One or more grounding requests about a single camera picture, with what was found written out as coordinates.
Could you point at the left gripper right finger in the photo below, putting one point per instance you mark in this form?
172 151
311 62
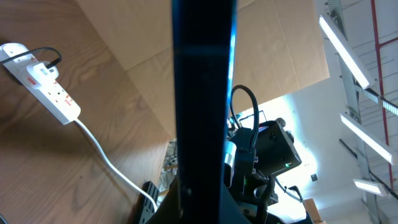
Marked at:
229 210

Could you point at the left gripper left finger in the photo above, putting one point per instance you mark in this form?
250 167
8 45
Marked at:
169 210

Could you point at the blue-screen Galaxy smartphone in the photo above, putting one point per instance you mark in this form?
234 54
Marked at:
202 33

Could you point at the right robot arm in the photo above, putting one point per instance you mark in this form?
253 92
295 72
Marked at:
254 158

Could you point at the white USB charger plug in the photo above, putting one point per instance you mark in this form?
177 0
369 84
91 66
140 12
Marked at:
39 75

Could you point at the ceiling light fixture lower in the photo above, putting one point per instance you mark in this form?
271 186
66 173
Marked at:
369 186

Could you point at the ceiling light fixture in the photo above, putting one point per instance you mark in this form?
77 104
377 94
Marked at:
369 186
345 51
376 144

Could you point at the ceiling light fixture middle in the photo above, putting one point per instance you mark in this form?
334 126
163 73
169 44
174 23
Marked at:
376 144

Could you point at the white power strip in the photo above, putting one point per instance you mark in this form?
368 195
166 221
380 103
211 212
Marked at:
16 57

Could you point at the brown cardboard panel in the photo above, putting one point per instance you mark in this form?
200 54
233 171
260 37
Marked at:
279 47

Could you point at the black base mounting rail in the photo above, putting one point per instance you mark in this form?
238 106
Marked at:
146 208

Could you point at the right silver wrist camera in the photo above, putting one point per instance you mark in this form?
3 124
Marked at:
229 159

